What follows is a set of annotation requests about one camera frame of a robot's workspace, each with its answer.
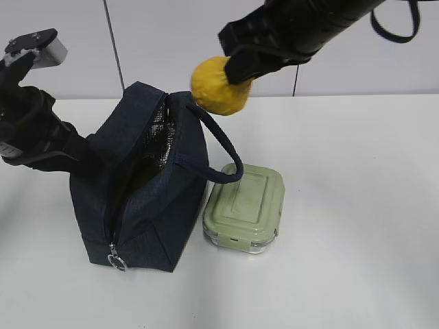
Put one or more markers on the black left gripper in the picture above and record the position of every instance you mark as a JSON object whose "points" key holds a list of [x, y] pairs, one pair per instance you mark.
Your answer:
{"points": [[32, 135]]}

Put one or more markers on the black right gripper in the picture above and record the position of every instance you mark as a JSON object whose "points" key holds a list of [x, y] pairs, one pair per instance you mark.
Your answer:
{"points": [[277, 32]]}

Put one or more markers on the yellow pear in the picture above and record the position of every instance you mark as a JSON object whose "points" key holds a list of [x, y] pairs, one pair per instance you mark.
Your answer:
{"points": [[212, 91]]}

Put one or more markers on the navy blue lunch bag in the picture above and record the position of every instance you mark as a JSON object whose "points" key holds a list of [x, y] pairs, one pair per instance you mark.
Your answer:
{"points": [[159, 151]]}

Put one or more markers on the green lid lunch box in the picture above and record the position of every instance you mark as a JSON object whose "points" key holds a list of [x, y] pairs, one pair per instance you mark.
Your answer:
{"points": [[245, 215]]}

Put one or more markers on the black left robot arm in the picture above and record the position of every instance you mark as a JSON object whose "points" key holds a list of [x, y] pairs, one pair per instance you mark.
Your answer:
{"points": [[12, 75]]}

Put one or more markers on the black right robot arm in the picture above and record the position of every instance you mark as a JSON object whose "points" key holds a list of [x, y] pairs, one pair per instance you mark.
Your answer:
{"points": [[342, 14]]}

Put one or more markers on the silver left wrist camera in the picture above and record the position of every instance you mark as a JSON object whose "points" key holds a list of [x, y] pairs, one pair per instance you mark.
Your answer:
{"points": [[45, 45]]}

